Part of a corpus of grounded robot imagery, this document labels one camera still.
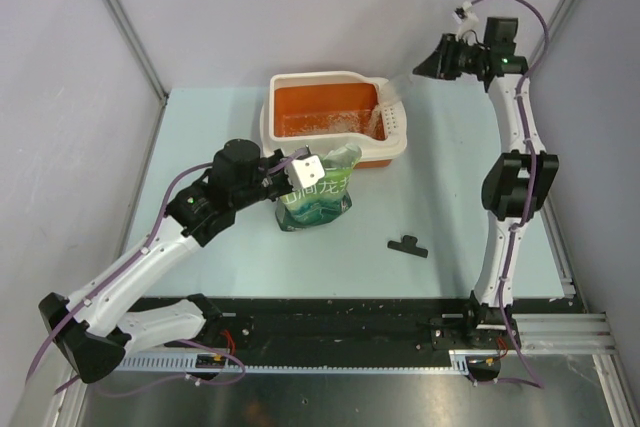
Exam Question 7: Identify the beige cat litter granules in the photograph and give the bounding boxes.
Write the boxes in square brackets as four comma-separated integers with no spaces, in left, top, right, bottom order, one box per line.
[274,107,387,140]

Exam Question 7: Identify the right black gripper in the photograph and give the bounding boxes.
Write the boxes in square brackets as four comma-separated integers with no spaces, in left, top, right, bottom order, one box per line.
[412,33,487,81]

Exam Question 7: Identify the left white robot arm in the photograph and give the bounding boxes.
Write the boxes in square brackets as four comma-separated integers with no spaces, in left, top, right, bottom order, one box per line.
[39,139,324,384]

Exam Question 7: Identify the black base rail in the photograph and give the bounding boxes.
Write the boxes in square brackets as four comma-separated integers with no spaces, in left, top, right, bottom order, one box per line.
[124,296,501,368]

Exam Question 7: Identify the clear plastic scoop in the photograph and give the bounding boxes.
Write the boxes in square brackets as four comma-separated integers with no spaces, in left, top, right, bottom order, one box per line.
[378,73,413,107]

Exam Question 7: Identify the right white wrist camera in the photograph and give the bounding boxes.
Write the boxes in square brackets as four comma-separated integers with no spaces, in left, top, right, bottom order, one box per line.
[453,1,479,38]

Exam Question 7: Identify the aluminium side rail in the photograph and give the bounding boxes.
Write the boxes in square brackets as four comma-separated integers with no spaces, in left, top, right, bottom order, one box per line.
[494,199,639,426]

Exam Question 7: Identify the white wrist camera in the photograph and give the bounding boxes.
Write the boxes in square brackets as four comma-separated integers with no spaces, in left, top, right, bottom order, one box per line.
[453,1,479,38]
[286,155,325,191]

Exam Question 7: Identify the left aluminium frame post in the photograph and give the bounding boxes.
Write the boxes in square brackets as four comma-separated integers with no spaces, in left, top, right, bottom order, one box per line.
[102,0,168,104]

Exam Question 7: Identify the black bag clip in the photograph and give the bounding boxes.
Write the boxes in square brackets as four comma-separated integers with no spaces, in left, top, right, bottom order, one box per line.
[387,235,429,258]

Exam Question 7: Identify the white slotted cable duct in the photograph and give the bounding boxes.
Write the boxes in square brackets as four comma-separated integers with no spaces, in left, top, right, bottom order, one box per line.
[115,349,490,375]

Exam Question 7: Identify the green litter bag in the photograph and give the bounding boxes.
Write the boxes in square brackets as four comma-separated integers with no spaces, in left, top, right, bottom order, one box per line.
[275,144,362,232]

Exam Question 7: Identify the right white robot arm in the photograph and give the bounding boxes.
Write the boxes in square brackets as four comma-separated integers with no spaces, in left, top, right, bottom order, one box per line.
[413,17,559,348]

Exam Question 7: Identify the orange and cream litter box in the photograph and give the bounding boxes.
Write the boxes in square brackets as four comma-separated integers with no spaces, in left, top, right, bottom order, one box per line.
[259,71,408,168]

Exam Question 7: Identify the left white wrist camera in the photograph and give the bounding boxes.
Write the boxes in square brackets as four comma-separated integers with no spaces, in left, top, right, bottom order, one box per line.
[286,155,325,191]

